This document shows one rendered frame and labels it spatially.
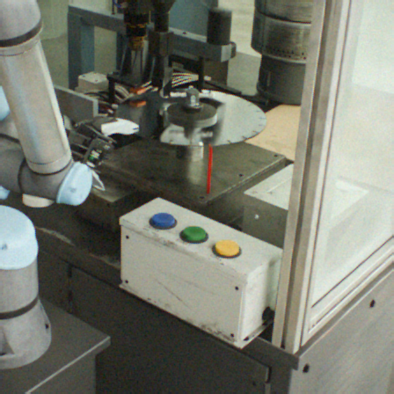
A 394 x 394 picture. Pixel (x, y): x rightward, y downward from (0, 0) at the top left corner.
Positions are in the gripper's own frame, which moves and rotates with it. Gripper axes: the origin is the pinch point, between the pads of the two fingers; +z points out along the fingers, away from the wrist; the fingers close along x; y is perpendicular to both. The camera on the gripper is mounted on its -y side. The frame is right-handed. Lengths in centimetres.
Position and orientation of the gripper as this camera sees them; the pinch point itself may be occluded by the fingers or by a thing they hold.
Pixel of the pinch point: (120, 156)
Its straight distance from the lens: 165.3
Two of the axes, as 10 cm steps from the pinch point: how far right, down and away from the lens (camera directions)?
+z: 6.4, 2.6, 7.3
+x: 4.8, -8.7, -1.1
